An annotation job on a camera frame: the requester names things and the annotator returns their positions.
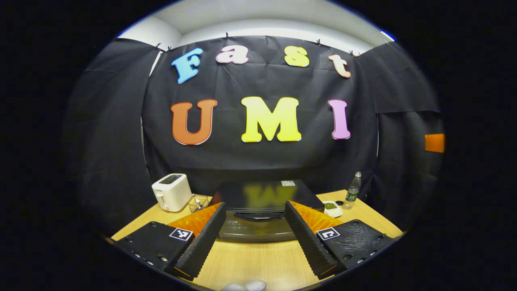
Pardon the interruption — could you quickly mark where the white toaster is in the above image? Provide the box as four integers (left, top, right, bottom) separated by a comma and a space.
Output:
151, 173, 193, 213

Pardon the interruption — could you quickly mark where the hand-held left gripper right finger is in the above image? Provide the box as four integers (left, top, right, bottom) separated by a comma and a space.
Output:
284, 200, 398, 280

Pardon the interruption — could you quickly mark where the small wire basket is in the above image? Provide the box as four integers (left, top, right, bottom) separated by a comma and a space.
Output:
188, 194, 213, 213

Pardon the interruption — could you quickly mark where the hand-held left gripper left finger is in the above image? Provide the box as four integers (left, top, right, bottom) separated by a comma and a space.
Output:
114, 202, 227, 280

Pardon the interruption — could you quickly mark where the clear plastic water bottle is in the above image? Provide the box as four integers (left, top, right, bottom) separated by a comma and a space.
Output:
343, 171, 362, 210

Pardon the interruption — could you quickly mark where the black electric oven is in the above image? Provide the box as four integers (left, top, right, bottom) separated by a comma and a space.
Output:
213, 179, 325, 244

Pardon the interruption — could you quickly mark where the small white dish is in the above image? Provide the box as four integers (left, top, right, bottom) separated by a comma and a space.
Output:
322, 201, 344, 218

